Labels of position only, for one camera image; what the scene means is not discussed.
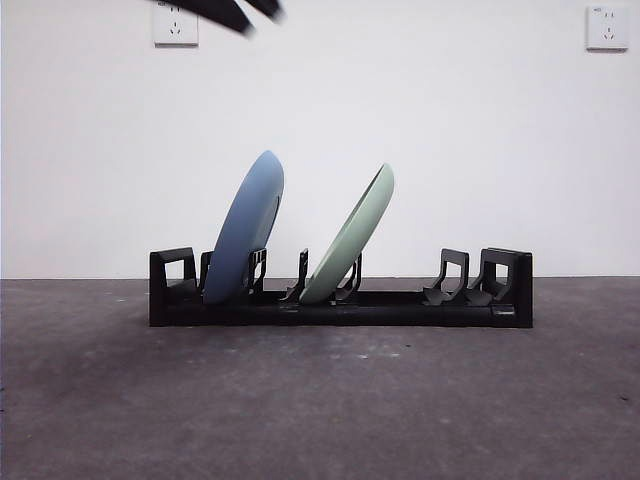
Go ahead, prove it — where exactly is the blue round plate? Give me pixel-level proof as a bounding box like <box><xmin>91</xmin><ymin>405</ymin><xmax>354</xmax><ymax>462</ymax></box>
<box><xmin>202</xmin><ymin>149</ymin><xmax>287</xmax><ymax>307</ymax></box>

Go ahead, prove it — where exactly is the light green round plate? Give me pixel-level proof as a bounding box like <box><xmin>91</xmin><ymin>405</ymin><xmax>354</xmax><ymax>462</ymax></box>
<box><xmin>298</xmin><ymin>162</ymin><xmax>397</xmax><ymax>306</ymax></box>

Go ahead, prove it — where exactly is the black plastic plate rack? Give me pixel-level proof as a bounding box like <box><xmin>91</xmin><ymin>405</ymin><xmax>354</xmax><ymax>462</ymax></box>
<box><xmin>148</xmin><ymin>246</ymin><xmax>535</xmax><ymax>330</ymax></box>

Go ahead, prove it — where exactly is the white wall socket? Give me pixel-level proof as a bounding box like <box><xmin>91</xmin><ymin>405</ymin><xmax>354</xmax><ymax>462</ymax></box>
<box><xmin>153</xmin><ymin>0</ymin><xmax>199</xmax><ymax>49</ymax></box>
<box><xmin>585</xmin><ymin>3</ymin><xmax>630</xmax><ymax>52</ymax></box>

